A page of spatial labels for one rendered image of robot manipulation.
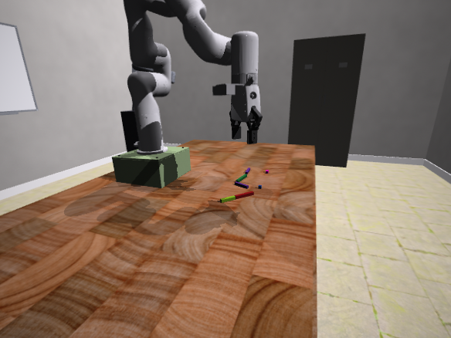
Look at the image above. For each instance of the red rod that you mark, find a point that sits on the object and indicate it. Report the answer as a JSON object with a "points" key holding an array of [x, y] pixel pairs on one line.
{"points": [[244, 194]]}

